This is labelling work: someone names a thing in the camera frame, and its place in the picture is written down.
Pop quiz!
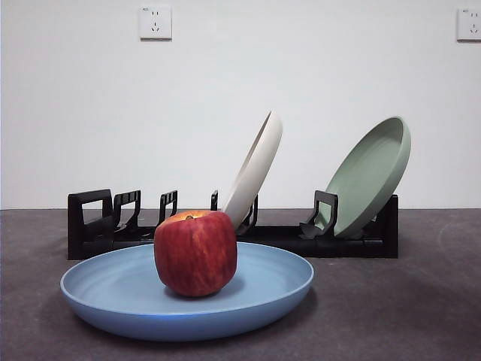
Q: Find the red apple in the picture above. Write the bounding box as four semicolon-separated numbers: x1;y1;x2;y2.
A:
153;210;238;299

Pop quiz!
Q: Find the blue plate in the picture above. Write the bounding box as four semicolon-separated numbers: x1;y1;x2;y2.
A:
59;241;315;342

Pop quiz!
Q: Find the beige plate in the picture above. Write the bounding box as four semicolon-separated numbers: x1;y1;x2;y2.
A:
221;111;283;230

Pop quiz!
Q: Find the black plate rack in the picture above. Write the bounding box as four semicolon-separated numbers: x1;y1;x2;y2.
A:
67;189;399;260

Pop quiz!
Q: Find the green plate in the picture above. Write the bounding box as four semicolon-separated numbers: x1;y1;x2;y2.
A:
325;116;413;240

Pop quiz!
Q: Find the white wall socket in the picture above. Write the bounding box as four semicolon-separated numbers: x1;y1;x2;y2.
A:
456;7;481;42
139;5;174;41

